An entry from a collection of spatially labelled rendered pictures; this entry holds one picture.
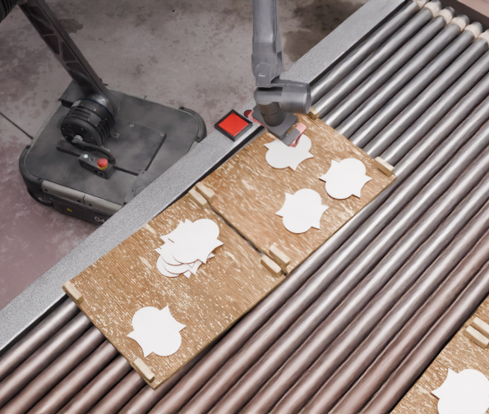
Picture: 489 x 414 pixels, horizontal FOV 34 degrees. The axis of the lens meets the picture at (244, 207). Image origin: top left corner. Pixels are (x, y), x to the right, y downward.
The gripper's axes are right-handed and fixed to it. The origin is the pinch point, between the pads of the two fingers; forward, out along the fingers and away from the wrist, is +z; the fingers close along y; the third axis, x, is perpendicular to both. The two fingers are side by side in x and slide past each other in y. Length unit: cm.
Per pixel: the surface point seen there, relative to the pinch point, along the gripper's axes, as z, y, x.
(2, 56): 98, 183, 21
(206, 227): 0.3, -2.5, 30.4
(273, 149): 11.1, 4.5, 1.6
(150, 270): -1.2, 0.0, 47.3
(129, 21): 114, 159, -32
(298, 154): 12.3, -1.5, -1.7
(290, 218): 8.1, -14.1, 14.2
